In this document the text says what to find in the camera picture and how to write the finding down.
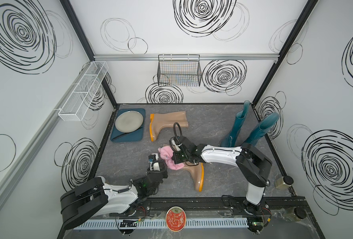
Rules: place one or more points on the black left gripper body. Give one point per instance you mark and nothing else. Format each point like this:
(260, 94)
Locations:
(162, 172)

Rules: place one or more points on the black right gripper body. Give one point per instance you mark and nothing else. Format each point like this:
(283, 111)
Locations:
(180, 157)

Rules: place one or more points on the pink microfiber cloth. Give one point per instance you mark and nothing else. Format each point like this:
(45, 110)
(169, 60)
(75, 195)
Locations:
(166, 154)

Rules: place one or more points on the beige rubber boot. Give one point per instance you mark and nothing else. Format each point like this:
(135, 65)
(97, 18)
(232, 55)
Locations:
(167, 120)
(197, 174)

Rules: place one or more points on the green rubber boot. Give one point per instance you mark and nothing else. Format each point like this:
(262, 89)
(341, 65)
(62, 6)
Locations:
(230, 139)
(262, 129)

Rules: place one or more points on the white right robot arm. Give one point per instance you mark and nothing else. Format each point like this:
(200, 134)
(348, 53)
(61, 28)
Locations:
(253, 164)

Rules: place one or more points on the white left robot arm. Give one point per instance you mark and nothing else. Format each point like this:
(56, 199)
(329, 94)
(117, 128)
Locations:
(96, 197)

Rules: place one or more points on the teal rectangular tray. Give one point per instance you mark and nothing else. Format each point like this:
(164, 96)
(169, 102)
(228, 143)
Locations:
(133, 138)

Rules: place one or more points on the black knife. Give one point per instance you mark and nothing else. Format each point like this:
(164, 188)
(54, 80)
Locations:
(126, 134)

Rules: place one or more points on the grey round plate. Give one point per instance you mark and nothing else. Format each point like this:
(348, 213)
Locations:
(129, 121)

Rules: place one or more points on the small jar black lid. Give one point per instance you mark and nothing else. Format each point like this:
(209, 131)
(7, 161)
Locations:
(284, 182)

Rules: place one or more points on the white slotted cable duct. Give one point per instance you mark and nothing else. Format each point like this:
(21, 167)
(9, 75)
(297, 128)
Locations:
(191, 223)

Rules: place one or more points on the black wire basket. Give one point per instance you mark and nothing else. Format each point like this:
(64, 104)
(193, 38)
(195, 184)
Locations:
(179, 73)

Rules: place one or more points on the white wire shelf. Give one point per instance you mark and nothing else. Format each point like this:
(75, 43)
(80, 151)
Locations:
(85, 90)

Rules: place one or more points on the black mounting rail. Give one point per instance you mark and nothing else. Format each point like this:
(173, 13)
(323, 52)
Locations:
(235, 205)

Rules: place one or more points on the grey wall rail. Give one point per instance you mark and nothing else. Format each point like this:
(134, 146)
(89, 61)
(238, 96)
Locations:
(211, 56)

